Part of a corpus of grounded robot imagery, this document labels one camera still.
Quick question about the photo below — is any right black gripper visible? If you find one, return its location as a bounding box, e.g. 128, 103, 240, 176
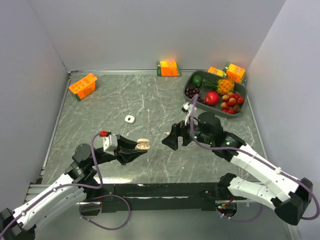
161, 113, 213, 150

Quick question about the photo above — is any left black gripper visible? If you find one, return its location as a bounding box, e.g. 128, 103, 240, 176
89, 133, 147, 166

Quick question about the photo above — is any pink earbud charging case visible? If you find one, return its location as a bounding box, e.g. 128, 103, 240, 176
135, 138, 151, 151

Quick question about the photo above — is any white earbud charging case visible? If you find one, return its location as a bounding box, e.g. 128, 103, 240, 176
124, 115, 136, 124

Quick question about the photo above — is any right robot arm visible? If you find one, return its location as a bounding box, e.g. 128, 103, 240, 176
162, 112, 313, 226

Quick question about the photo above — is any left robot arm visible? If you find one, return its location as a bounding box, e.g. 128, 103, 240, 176
0, 131, 151, 240

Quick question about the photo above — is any dark grape bunch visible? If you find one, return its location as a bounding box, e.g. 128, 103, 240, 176
185, 85, 207, 105

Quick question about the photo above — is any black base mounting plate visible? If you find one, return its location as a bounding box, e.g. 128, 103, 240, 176
80, 182, 244, 213

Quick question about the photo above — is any red apple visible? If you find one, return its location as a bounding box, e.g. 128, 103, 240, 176
204, 91, 220, 106

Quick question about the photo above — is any dark grey fruit tray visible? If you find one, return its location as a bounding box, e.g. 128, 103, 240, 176
182, 70, 247, 119

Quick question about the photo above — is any green lime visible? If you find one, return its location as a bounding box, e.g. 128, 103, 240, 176
192, 74, 203, 88

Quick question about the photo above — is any red lychee bunch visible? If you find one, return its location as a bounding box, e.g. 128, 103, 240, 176
220, 92, 245, 115

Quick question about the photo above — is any small pineapple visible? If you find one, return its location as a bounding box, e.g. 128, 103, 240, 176
202, 78, 235, 95

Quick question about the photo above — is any orange juice carton middle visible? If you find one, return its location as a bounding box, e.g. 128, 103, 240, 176
156, 61, 182, 77

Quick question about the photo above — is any orange juice carton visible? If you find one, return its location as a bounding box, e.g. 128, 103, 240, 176
222, 62, 247, 84
156, 61, 182, 77
68, 73, 98, 101

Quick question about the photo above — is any orange juice carton left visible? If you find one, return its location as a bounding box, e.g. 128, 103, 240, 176
68, 73, 98, 101

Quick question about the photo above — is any orange carton behind tray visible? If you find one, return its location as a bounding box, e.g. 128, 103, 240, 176
207, 66, 227, 78

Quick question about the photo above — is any orange juice carton right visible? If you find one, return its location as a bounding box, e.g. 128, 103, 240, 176
222, 62, 247, 84

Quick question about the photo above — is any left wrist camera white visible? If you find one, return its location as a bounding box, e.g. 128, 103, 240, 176
99, 130, 118, 153

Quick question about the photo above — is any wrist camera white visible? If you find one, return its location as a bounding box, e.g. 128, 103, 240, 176
99, 130, 118, 153
181, 101, 197, 126

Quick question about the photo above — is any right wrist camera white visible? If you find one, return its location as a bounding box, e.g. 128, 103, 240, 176
181, 101, 197, 126

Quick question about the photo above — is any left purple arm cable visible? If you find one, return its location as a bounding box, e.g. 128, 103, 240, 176
0, 133, 104, 236

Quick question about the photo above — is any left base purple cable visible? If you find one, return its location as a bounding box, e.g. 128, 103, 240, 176
79, 195, 131, 231

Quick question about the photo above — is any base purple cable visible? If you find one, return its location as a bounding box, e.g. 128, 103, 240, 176
79, 195, 131, 231
216, 203, 265, 223

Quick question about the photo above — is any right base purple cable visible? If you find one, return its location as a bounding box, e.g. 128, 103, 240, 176
216, 203, 265, 223

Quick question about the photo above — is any aluminium rail frame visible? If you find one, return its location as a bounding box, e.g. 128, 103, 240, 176
13, 70, 73, 240

